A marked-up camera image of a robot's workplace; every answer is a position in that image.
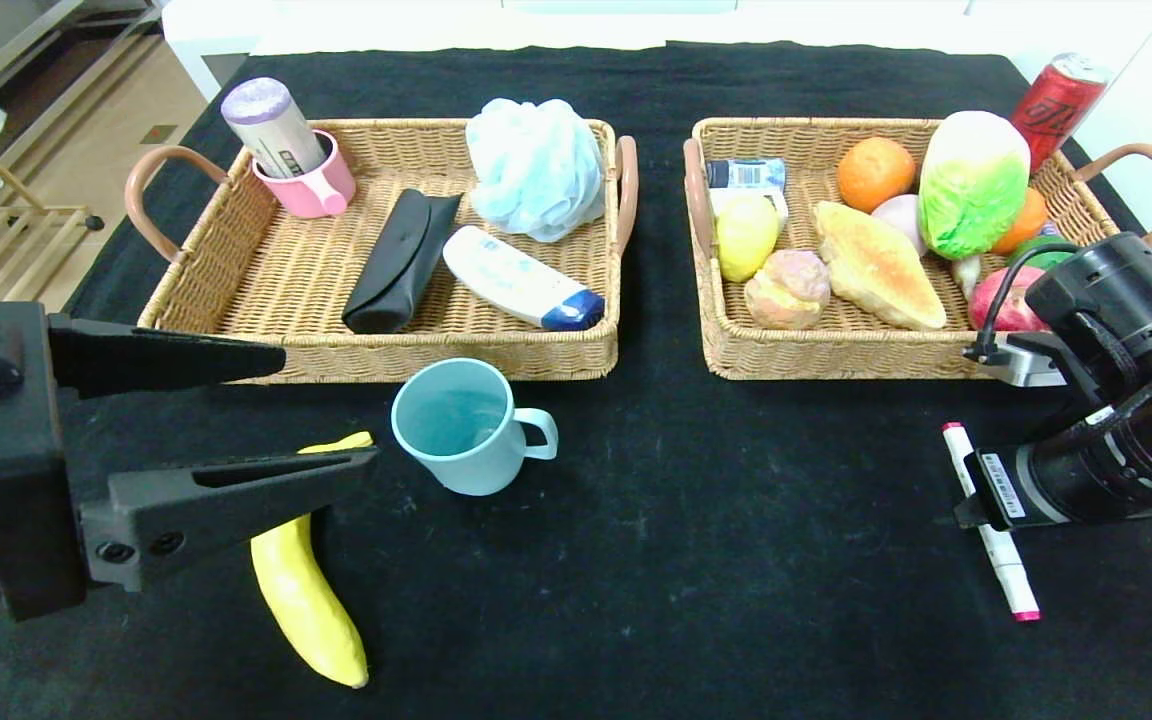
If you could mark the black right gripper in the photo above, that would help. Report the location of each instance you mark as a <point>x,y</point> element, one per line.
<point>1002,492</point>

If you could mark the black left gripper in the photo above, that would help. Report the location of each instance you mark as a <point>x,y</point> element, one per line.
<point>28,455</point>

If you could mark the white marker with pink cap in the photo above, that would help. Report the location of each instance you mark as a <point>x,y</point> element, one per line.
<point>1011,580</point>

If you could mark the white green napa cabbage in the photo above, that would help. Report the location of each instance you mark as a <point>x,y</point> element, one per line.
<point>971,190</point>

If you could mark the orange fruit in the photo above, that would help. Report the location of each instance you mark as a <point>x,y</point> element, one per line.
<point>876,175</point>
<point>1026,220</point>

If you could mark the yellow banana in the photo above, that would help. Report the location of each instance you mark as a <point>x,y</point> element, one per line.
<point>306,600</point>

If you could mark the red apple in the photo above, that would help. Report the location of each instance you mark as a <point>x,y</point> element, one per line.
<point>1026,310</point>

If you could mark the purple eggplant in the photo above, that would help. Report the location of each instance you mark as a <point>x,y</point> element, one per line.
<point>966,275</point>

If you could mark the golden bread loaf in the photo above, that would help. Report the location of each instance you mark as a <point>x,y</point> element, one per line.
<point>876,265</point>

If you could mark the green round fruit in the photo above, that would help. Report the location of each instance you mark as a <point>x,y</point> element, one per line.
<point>1046,260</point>

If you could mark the black glasses case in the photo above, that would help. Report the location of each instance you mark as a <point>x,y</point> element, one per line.
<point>394,268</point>

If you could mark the pink plastic cup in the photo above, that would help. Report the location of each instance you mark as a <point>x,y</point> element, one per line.
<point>321,193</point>

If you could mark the cream puff pastry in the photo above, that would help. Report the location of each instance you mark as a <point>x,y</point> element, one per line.
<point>786,290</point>

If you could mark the light blue mug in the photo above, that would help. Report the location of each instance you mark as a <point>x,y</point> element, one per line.
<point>476,475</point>

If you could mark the pale pink onion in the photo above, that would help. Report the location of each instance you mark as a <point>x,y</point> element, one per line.
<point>898,218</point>

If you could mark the grey tube with purple cap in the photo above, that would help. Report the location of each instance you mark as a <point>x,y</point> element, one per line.
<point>271,122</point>

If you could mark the yellow lemon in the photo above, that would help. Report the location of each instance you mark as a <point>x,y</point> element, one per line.
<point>746,240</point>

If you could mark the white bottle with blue cap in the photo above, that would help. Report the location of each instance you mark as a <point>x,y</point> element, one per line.
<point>504,273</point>

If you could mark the wooden platform with rails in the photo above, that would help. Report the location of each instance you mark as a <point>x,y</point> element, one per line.
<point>66,60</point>

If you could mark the small white blue package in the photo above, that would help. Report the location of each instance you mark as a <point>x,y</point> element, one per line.
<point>746,174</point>

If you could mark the red soda can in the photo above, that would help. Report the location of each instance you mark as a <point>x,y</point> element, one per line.
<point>1056,105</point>

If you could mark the light blue bath pouf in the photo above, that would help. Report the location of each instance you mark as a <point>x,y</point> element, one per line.
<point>534,168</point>

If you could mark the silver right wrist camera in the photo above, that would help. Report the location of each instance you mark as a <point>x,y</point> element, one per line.
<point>1026,365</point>

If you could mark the black right camera bracket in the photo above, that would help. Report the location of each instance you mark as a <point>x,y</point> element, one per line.
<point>1086,385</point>

